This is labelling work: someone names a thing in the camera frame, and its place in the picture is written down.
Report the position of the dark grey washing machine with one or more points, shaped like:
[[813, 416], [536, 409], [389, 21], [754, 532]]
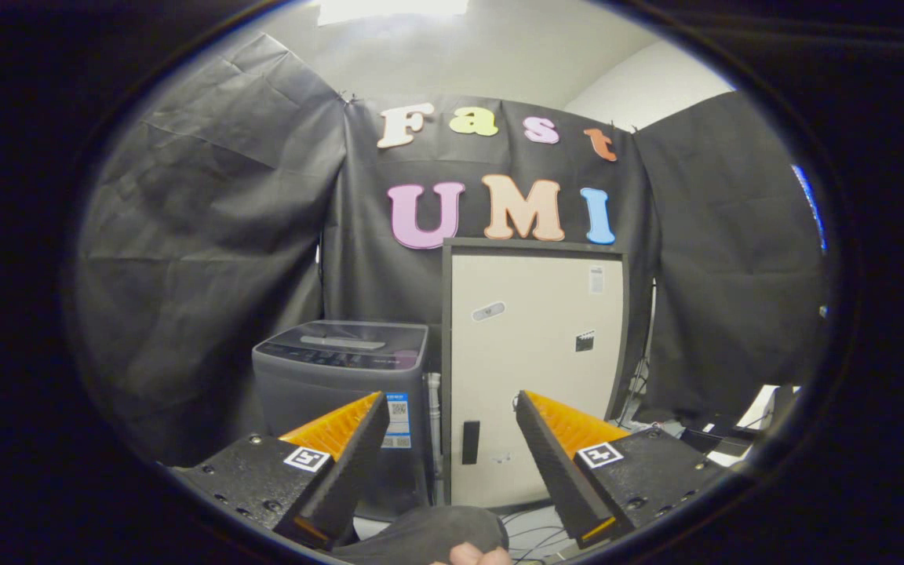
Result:
[[318, 402]]

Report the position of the black backdrop cloth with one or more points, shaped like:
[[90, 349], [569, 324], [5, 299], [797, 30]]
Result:
[[209, 235]]

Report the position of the ceiling light panel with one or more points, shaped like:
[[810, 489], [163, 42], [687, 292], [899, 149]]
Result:
[[389, 9]]

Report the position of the beige cabinet with dark frame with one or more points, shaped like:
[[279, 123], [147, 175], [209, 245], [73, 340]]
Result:
[[534, 369]]

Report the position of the person's dark grey clothing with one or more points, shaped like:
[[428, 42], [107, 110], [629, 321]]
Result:
[[421, 534]]

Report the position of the white board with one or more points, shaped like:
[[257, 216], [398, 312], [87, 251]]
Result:
[[760, 406]]

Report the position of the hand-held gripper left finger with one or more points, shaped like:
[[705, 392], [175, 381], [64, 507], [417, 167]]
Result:
[[358, 459]]

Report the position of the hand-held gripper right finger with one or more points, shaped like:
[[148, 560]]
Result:
[[552, 459]]

